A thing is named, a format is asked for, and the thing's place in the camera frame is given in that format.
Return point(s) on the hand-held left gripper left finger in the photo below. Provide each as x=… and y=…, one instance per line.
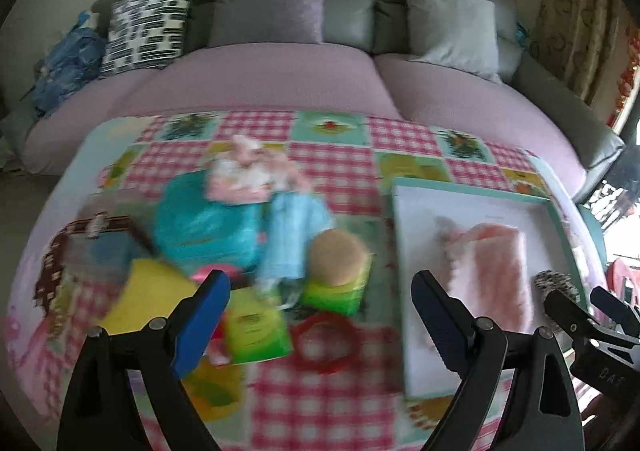
x=200, y=326

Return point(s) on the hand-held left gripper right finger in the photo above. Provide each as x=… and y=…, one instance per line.
x=440, y=321

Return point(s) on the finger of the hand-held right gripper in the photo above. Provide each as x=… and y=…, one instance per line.
x=570, y=321
x=610, y=306

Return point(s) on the leopard print scrunchie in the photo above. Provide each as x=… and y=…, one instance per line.
x=555, y=281

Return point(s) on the green tissue pack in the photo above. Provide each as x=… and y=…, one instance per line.
x=332, y=298
x=255, y=331

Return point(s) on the yellow sponge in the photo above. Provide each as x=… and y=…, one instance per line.
x=145, y=296

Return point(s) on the pink fluffy towel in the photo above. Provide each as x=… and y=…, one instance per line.
x=495, y=261

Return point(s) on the red tape roll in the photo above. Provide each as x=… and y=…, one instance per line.
x=298, y=343

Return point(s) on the white tray with teal rim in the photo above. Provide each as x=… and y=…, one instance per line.
x=425, y=211

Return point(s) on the pink stool with holes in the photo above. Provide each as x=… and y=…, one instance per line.
x=620, y=276

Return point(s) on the small pink item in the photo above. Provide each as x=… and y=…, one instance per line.
x=202, y=273

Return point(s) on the teal chair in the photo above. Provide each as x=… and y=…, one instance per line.
x=592, y=226

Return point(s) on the black metal railing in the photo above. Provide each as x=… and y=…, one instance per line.
x=615, y=201

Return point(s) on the round tan puff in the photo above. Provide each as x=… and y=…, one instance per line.
x=337, y=256

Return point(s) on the blue face mask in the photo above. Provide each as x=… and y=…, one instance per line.
x=287, y=236

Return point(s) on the pink scrunchie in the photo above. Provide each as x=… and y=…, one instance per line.
x=240, y=176

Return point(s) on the red hanging decoration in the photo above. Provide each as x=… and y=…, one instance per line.
x=631, y=96

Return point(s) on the small blue cloth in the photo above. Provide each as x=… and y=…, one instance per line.
x=521, y=33

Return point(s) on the blue cloth pile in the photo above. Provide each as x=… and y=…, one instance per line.
x=65, y=66

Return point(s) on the grey pillow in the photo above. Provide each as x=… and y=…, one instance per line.
x=450, y=26

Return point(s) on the black and white patterned pillow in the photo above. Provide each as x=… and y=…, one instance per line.
x=145, y=31

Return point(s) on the beige patterned curtain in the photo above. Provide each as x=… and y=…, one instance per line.
x=575, y=6

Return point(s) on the grey sofa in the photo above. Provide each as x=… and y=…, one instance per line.
x=350, y=21

